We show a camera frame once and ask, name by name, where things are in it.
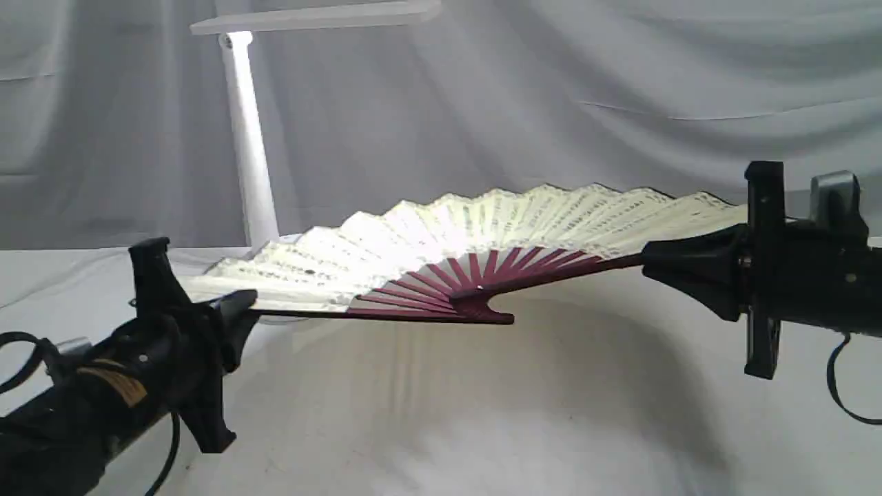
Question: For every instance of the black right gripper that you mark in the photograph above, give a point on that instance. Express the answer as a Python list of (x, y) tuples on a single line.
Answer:
[(718, 288)]

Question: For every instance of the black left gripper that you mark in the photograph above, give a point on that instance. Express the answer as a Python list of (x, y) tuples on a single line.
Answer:
[(182, 351)]

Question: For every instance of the cream paper folding fan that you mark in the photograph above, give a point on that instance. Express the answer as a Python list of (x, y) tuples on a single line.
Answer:
[(442, 261)]

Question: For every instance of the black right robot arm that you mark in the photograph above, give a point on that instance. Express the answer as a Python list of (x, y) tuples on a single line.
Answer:
[(819, 271)]

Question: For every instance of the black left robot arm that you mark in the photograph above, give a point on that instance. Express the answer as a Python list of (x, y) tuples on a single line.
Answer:
[(61, 441)]

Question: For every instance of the white desk lamp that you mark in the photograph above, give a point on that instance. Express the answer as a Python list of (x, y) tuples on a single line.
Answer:
[(234, 34)]

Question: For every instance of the grey backdrop curtain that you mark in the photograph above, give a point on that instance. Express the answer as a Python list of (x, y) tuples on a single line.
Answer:
[(116, 123)]

